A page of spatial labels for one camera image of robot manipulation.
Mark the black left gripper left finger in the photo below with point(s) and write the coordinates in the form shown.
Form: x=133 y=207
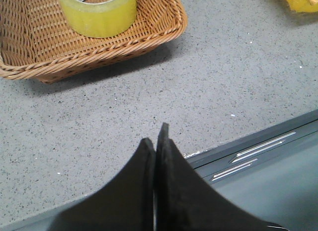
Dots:
x=126 y=203

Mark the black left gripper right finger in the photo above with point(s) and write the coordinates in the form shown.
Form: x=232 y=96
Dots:
x=185 y=202

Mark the yellow tape roll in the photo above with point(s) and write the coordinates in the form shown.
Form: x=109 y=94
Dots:
x=99 y=20

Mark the brown wicker basket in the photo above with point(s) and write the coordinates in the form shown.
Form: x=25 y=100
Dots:
x=36 y=42

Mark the yellow woven basket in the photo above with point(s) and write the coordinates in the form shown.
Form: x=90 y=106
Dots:
x=308 y=6

